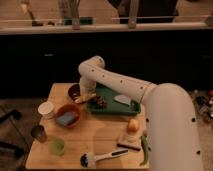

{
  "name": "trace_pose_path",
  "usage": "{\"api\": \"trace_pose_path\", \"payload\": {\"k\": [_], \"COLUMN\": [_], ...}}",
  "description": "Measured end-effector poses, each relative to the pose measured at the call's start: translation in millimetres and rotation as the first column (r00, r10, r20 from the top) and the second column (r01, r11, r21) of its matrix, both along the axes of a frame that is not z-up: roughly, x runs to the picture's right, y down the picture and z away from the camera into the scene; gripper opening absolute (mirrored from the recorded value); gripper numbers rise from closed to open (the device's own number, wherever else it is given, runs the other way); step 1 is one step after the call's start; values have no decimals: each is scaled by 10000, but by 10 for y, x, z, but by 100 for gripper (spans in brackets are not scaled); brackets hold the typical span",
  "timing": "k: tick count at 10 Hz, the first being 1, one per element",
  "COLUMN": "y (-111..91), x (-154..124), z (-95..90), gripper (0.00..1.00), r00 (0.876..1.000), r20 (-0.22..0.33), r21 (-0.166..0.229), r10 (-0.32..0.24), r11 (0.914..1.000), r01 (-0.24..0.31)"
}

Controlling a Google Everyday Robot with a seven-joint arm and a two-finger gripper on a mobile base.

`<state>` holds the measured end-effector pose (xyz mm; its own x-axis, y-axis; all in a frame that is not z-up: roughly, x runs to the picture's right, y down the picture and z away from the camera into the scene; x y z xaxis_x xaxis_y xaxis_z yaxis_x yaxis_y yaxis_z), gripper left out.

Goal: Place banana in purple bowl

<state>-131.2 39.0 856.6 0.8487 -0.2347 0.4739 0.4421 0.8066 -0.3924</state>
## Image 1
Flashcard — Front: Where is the green tray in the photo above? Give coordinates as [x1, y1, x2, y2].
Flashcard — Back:
[87, 84, 141, 116]

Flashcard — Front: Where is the yellow banana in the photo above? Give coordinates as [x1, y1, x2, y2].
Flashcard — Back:
[74, 93, 96, 104]

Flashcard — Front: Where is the green plastic cup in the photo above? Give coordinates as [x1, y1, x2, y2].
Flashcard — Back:
[49, 138, 65, 156]

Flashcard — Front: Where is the blue sponge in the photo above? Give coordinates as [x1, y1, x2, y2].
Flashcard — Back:
[56, 112, 76, 126]

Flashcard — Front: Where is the wooden block brush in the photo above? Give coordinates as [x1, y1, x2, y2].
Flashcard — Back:
[117, 133, 141, 151]

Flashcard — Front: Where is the bunch of dark grapes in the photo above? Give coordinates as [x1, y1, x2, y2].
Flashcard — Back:
[92, 96, 107, 109]

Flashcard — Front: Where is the dark purple bowl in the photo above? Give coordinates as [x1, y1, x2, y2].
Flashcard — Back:
[68, 83, 80, 100]

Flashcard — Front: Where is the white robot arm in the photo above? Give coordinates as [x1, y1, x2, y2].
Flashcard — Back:
[78, 56, 204, 171]

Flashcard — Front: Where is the white cloth piece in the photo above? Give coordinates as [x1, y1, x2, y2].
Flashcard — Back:
[114, 94, 131, 106]

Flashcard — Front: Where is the white cup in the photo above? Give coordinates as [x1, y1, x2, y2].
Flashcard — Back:
[38, 101, 55, 119]

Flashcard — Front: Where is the orange bowl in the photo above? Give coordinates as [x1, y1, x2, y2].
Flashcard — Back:
[55, 104, 81, 128]

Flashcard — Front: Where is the metal cup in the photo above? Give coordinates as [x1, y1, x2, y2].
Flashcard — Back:
[31, 125, 47, 143]

